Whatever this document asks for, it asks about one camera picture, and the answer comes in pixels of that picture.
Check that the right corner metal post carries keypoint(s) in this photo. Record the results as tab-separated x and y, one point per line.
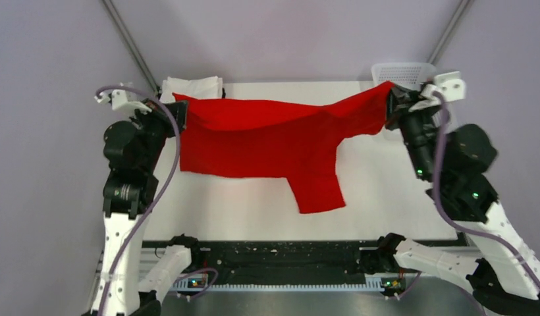
450	30

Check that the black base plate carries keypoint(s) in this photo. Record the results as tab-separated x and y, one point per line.
289	263

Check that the aluminium frame rail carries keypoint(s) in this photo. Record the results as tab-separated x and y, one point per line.
436	259

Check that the left corner metal post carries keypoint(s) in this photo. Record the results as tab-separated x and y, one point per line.
129	43

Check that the white folded t shirt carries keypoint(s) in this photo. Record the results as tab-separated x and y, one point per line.
204	88

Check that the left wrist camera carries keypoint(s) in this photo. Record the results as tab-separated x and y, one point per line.
122	101

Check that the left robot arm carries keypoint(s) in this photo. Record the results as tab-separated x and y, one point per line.
132	148

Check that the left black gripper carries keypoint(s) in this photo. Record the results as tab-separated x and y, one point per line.
158	112

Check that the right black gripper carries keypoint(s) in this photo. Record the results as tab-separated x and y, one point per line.
399	103

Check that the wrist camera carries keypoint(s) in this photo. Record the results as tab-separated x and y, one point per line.
449	84
122	101

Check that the white plastic basket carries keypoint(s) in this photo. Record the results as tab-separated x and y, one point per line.
407	74

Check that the corner metal post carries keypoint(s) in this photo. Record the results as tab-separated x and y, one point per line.
450	30
129	43

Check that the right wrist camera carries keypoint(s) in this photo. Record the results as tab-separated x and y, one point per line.
449	84

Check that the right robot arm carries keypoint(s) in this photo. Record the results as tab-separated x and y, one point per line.
505	278

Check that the red t shirt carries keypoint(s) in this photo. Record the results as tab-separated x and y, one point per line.
237	138

